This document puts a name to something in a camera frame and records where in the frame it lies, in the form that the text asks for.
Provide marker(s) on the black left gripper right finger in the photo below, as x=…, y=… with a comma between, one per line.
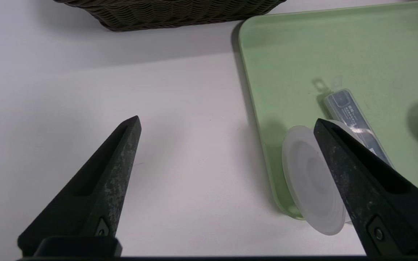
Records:
x=376, y=203

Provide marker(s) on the clear tape roll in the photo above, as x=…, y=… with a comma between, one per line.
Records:
x=310, y=181

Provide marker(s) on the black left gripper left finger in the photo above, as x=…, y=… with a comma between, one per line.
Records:
x=100, y=192

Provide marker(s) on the clear grey pencil lead case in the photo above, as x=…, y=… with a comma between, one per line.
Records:
x=350, y=112

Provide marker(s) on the dark brown wicker basket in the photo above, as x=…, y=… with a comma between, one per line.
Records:
x=165, y=14

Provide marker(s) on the light green plastic tray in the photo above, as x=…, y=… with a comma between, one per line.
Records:
x=339, y=50

